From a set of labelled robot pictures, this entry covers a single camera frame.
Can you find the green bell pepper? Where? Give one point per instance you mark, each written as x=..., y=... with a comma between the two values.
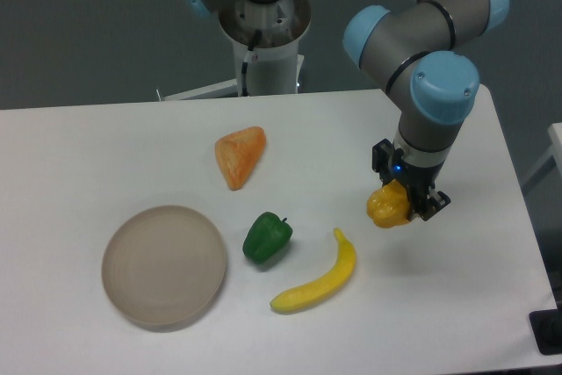
x=266, y=237

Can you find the yellow banana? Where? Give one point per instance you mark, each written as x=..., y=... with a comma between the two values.
x=312, y=293

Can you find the beige round plate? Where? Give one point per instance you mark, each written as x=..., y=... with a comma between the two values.
x=164, y=267

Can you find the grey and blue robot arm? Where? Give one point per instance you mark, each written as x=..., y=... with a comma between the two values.
x=410, y=56

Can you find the orange triangular pastry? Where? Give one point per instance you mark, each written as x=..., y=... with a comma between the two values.
x=238, y=153

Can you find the white furniture edge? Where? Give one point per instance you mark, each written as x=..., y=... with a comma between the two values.
x=546, y=163

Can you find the black device at table edge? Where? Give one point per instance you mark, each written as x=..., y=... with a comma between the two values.
x=546, y=327

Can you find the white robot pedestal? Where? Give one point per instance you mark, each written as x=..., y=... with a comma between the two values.
x=265, y=43

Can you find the yellow bell pepper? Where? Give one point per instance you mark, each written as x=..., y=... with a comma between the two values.
x=388, y=206

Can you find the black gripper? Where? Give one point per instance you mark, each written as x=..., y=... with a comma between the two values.
x=416, y=170

